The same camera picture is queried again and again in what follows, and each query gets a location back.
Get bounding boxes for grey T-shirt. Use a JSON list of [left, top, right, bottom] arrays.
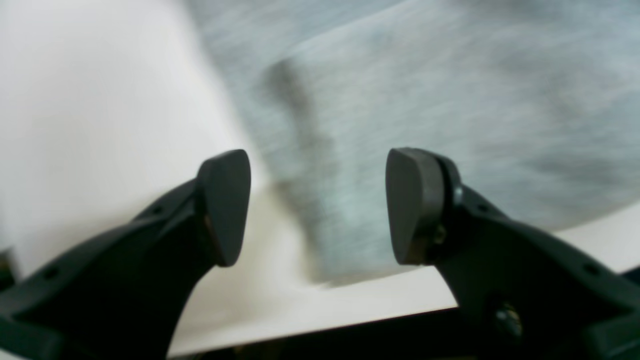
[[187, 0, 640, 285]]

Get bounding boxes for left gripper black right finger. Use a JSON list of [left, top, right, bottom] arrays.
[[385, 147, 640, 360]]

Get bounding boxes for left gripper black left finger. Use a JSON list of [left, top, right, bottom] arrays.
[[0, 149, 252, 360]]

